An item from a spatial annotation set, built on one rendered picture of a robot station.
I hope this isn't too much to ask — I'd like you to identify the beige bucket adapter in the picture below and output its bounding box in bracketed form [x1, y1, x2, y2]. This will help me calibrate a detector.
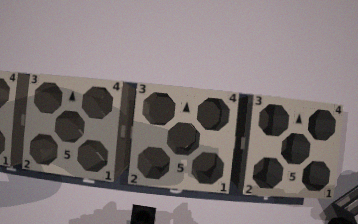
[231, 94, 344, 199]
[128, 83, 239, 193]
[0, 71, 30, 167]
[22, 73, 136, 182]

